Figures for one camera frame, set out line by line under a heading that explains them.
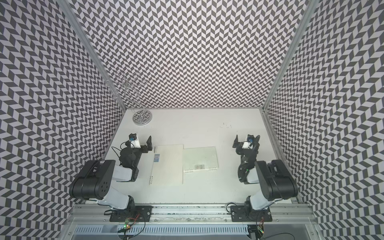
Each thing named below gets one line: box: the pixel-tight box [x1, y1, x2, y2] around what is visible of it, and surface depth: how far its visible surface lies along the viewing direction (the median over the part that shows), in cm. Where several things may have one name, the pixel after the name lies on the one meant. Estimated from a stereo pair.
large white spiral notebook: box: [149, 144, 184, 185], surface depth 90 cm
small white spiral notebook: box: [183, 146, 219, 173], surface depth 92 cm
